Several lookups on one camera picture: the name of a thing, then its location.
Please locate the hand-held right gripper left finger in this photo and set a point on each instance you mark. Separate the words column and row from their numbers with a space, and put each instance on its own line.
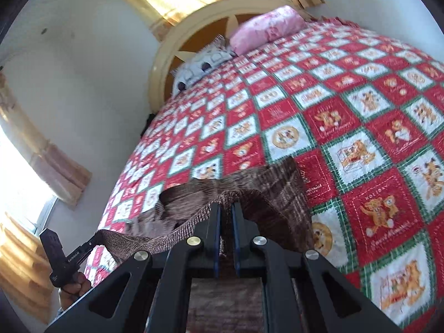
column 215, row 222

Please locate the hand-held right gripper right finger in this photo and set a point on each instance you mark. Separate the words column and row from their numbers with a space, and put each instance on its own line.
column 237, row 229

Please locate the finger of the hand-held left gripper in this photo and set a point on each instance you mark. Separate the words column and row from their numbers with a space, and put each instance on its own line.
column 86, row 246

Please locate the brown knitted sweater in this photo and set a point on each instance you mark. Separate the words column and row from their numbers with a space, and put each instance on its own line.
column 270, row 197

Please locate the person's left forearm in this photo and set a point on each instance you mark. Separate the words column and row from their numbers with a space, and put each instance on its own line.
column 64, row 301

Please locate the person's left hand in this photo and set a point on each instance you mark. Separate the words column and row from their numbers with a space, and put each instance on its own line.
column 78, row 286

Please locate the side window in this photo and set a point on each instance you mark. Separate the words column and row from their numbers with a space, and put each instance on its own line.
column 20, row 187

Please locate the dark cloth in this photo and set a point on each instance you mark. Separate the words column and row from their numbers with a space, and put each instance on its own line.
column 148, row 123

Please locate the red checkered printed blanket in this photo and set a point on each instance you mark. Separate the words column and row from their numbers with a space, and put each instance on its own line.
column 312, row 128

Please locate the white patterned pillow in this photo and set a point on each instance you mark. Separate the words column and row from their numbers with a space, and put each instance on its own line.
column 201, row 66

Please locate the cream arched headboard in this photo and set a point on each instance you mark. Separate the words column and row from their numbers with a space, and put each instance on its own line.
column 163, row 62

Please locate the pink pillow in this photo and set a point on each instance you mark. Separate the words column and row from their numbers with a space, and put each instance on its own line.
column 267, row 27

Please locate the pink ruffled cloth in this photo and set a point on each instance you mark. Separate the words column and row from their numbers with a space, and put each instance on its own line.
column 333, row 20

